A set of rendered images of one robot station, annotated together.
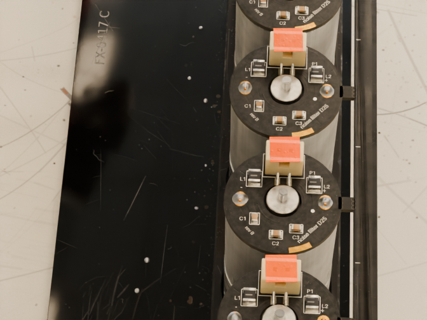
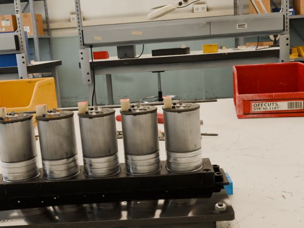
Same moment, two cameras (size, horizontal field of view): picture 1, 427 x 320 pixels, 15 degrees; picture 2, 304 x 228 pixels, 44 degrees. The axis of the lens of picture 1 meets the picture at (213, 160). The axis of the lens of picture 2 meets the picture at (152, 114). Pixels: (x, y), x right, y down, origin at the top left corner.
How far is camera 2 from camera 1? 0.38 m
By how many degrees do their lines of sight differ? 81
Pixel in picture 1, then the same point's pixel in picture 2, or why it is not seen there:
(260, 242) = (154, 108)
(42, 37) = not seen: outside the picture
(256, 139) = (111, 119)
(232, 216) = (144, 111)
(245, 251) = (153, 118)
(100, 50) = (16, 220)
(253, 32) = (66, 123)
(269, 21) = (68, 114)
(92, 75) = (29, 220)
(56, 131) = not seen: outside the picture
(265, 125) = (109, 111)
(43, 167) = not seen: outside the picture
